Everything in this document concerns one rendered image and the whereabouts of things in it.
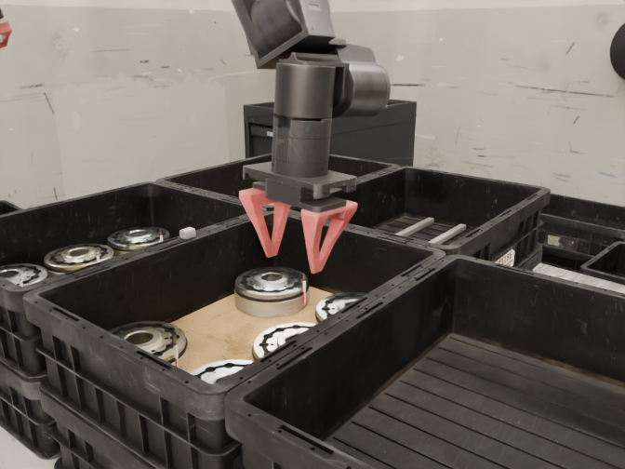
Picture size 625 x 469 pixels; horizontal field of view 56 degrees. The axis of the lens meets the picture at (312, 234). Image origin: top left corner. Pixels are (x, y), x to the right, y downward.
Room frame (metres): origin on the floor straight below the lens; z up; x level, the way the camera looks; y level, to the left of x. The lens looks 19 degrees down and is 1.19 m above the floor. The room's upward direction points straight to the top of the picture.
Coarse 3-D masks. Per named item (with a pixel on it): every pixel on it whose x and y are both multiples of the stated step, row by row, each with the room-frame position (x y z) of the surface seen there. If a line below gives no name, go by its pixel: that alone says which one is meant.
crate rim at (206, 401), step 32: (64, 288) 0.59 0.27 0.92; (384, 288) 0.58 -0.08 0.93; (32, 320) 0.55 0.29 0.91; (64, 320) 0.51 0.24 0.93; (96, 352) 0.47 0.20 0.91; (128, 352) 0.45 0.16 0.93; (288, 352) 0.45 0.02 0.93; (160, 384) 0.42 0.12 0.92; (192, 384) 0.40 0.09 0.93; (224, 384) 0.40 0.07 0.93; (224, 416) 0.39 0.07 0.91
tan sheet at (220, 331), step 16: (224, 304) 0.75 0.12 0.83; (176, 320) 0.70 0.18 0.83; (192, 320) 0.70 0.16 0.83; (208, 320) 0.70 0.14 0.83; (224, 320) 0.70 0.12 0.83; (240, 320) 0.70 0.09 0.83; (256, 320) 0.70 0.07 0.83; (272, 320) 0.70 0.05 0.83; (288, 320) 0.70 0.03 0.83; (304, 320) 0.70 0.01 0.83; (192, 336) 0.66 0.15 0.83; (208, 336) 0.66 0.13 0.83; (224, 336) 0.66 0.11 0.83; (240, 336) 0.66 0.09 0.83; (256, 336) 0.66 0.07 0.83; (192, 352) 0.62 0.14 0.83; (208, 352) 0.62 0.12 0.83; (224, 352) 0.62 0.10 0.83; (240, 352) 0.62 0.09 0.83; (192, 368) 0.58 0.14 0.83
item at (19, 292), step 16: (112, 192) 0.98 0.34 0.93; (176, 192) 1.00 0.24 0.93; (192, 192) 0.98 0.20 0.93; (32, 208) 0.88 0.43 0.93; (48, 208) 0.89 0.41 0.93; (224, 224) 0.80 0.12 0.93; (176, 240) 0.73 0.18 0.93; (128, 256) 0.68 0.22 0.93; (80, 272) 0.63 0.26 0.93; (0, 288) 0.58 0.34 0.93; (16, 288) 0.58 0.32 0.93; (32, 288) 0.58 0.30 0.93; (0, 304) 0.59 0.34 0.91; (16, 304) 0.57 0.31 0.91
